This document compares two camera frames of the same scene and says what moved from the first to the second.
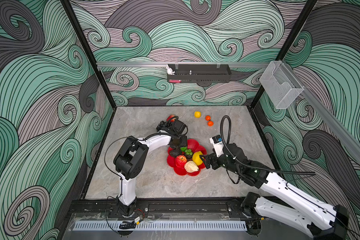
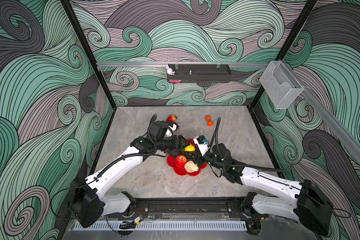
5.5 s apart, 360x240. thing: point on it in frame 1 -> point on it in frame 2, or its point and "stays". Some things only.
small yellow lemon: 197,114 -> 190,148
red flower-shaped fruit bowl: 193,146 stays
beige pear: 191,167 stays
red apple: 180,160 stays
